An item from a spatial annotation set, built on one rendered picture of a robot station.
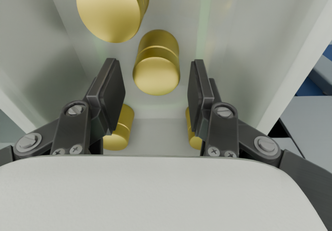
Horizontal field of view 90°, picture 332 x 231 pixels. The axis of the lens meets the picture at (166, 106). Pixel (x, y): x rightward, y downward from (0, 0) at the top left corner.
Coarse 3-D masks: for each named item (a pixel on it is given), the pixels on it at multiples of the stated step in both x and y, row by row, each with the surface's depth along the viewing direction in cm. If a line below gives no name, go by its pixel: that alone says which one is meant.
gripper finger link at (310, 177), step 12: (288, 156) 7; (288, 168) 7; (300, 168) 7; (312, 168) 7; (300, 180) 6; (312, 180) 6; (324, 180) 6; (312, 192) 6; (324, 192) 6; (312, 204) 6; (324, 204) 6; (324, 216) 5
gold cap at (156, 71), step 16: (160, 32) 13; (144, 48) 12; (160, 48) 11; (176, 48) 13; (144, 64) 11; (160, 64) 11; (176, 64) 11; (144, 80) 12; (160, 80) 12; (176, 80) 12
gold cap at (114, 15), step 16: (80, 0) 8; (96, 0) 8; (112, 0) 8; (128, 0) 8; (144, 0) 10; (80, 16) 9; (96, 16) 9; (112, 16) 9; (128, 16) 9; (96, 32) 9; (112, 32) 9; (128, 32) 9
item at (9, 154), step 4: (4, 148) 7; (8, 148) 7; (12, 148) 7; (0, 152) 7; (4, 152) 7; (8, 152) 7; (12, 152) 7; (44, 152) 7; (48, 152) 7; (0, 156) 7; (4, 156) 7; (8, 156) 7; (12, 156) 7; (16, 156) 7; (0, 160) 7; (4, 160) 7; (8, 160) 7; (12, 160) 7; (0, 164) 7; (4, 164) 7
